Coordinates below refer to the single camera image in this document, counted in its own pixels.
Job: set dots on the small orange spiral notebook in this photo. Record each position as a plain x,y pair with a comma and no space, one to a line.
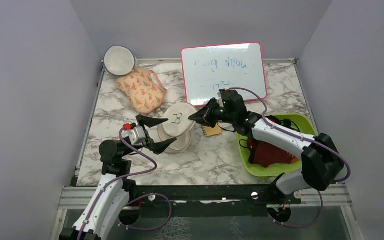
211,131

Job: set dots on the green plastic tray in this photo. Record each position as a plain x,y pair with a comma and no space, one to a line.
305,126

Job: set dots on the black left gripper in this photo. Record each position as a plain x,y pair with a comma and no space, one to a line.
156,146

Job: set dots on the dark bra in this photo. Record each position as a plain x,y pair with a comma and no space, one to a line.
265,154

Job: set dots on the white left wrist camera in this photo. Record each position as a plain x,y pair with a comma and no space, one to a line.
136,134

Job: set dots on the black mounting rail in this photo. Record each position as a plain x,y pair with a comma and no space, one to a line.
194,201

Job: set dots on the peach floral bra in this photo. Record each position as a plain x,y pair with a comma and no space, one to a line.
143,89

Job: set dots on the red and black bra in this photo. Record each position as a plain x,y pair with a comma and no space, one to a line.
287,123

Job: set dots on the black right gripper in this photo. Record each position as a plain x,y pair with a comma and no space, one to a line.
204,116

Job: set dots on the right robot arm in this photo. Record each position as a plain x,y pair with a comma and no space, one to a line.
321,163

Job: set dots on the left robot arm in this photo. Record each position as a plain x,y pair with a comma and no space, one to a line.
115,190

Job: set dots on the grey rimmed mesh laundry bag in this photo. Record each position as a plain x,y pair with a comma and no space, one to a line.
119,60

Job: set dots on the pink framed whiteboard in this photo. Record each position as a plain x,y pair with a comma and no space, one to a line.
207,69

